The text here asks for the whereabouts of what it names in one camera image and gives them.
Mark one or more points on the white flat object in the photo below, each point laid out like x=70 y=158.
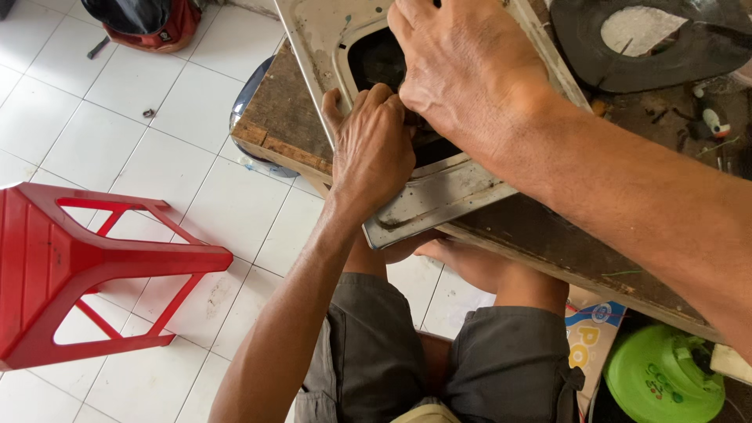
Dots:
x=731 y=364

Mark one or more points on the green plastic lid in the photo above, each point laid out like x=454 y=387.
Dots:
x=652 y=376

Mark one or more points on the person's right hand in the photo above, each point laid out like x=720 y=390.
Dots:
x=470 y=70

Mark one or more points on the beige shirt hem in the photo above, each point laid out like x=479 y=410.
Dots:
x=426 y=413

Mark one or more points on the dark hand tool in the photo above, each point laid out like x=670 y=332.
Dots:
x=98 y=48

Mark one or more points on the person's left hand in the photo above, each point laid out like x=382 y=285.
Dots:
x=370 y=158

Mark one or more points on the steel stove top panel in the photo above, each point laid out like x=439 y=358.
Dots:
x=435 y=200

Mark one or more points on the brown seat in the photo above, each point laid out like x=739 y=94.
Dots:
x=436 y=364

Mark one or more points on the blue chrome rounded object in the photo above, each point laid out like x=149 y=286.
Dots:
x=247 y=106

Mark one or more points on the black round cover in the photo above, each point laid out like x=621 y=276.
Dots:
x=705 y=59

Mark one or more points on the person's left leg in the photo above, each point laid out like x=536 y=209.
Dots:
x=364 y=258

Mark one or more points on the colourful printed cardboard box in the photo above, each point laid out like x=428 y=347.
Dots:
x=590 y=346

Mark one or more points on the grey shorts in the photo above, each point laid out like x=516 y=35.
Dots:
x=376 y=352

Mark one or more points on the person's leg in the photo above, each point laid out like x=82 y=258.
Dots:
x=364 y=258
x=499 y=276

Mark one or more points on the person's right leg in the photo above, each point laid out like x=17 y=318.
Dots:
x=499 y=276

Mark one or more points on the black and red bag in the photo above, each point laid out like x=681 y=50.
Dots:
x=147 y=23

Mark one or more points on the small white tube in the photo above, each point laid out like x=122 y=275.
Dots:
x=715 y=122

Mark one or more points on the red plastic stool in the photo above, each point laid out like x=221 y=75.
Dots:
x=47 y=264

